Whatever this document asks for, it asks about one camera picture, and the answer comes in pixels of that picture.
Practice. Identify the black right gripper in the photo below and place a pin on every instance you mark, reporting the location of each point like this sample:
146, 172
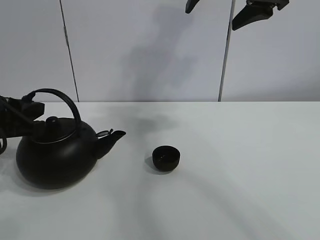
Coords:
256, 10

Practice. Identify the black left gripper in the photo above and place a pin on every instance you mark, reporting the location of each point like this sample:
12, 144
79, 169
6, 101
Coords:
14, 122

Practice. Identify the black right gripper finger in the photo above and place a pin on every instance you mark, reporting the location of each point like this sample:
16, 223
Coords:
190, 5

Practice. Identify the black round teapot kettle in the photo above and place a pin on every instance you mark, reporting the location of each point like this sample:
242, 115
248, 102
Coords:
56, 162

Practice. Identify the small black teacup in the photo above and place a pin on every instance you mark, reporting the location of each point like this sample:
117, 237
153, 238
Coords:
166, 158

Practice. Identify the silver wall seam strip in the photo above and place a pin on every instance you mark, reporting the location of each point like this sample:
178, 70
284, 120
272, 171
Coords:
226, 50

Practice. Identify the thin dark wall seam strip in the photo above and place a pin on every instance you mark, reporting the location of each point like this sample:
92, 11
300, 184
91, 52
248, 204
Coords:
66, 37

